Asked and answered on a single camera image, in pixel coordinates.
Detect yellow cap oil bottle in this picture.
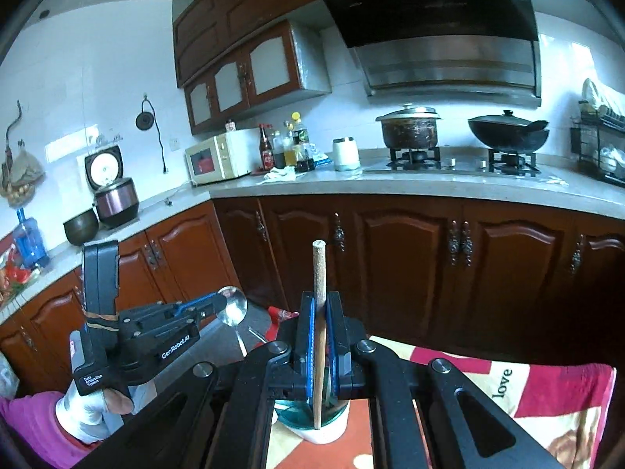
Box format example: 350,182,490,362
291,111,311,167

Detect white cloth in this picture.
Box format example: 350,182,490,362
259,166,298,185

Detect black dish rack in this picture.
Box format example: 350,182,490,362
570,78,625,186

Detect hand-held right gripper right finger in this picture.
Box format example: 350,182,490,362
325,292,567,469

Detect grey kitchen countertop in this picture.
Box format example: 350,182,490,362
0,159,625,313

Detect cream microwave oven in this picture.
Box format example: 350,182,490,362
184,129,259,186

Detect person's left forearm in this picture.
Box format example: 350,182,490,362
0,393,101,467

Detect rice cooker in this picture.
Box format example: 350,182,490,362
84,144,140,229

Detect glass door wall cabinet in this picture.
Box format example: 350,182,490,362
183,20,333,136

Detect black wall cable with plug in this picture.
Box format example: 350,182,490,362
136,93,169,175

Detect dark metal bowl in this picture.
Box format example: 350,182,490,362
63,209,100,246

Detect teal and white utensil holder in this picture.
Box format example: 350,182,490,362
273,398,350,445

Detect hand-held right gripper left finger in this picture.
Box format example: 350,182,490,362
85,292,318,469

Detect steel range hood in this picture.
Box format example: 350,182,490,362
325,0,543,108

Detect wooden chopstick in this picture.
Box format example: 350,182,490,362
312,240,327,430

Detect person's left hand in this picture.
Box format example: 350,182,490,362
55,378,136,443

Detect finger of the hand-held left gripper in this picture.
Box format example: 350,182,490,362
157,292,223,320
122,310,216,342

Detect brown wooden base cabinets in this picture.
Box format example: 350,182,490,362
0,194,625,396

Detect red plastic bag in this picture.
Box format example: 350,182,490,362
0,249,40,304

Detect blue water bottle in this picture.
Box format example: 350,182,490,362
12,208,50,269

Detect metal spoon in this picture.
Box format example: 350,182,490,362
217,286,249,356

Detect dark cooking pot with lid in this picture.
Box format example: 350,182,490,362
375,102,443,150

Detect hanging net bag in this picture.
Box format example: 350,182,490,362
0,100,46,208

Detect red label sauce bottle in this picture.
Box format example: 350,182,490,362
259,124,275,172

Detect gas stove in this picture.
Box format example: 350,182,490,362
364,147,543,177

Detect printed blanket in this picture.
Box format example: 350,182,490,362
266,305,617,469

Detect white canister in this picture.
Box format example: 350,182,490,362
333,137,362,172

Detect black wok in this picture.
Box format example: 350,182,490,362
468,110,550,153

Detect brown wooden wall cabinet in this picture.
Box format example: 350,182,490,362
172,0,587,89

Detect dark sauce bottle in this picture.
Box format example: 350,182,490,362
272,129,288,169

